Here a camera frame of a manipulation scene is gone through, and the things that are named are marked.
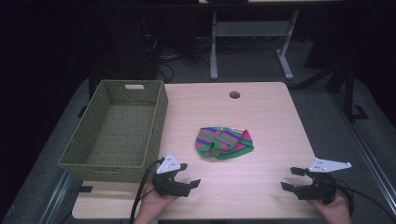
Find person's right hand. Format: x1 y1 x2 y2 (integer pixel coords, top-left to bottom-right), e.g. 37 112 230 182
306 190 353 224

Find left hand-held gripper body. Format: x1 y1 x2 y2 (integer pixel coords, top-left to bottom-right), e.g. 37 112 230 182
151 152 191 198

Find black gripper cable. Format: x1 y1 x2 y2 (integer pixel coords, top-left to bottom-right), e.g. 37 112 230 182
128 158 165 224
332 177 396 222

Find metal floor rail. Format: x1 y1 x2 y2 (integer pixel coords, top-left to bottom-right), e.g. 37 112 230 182
38 170 76 224
330 92 396 217

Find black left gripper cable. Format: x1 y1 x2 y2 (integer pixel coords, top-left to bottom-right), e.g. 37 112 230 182
128 158 165 224

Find striped knitted cloth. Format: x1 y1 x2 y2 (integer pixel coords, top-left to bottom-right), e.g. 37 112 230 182
194 125 255 161

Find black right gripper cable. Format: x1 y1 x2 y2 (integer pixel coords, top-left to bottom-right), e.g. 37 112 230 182
332 177 396 222

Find green woven basket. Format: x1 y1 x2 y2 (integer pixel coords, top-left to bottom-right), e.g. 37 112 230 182
57 79 169 184

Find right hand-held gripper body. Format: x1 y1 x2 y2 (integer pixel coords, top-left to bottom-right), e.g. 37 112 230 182
292 157 353 205

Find grey metal table frame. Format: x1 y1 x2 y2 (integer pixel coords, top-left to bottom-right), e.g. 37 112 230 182
209 8 301 82

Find person's left hand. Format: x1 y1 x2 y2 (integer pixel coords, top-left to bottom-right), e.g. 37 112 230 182
140 183 179 217

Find tangle of floor cables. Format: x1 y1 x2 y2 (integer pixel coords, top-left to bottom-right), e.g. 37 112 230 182
142 32 213 84

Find black metal stand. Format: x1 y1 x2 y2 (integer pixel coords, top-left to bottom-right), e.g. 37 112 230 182
330 60 370 121

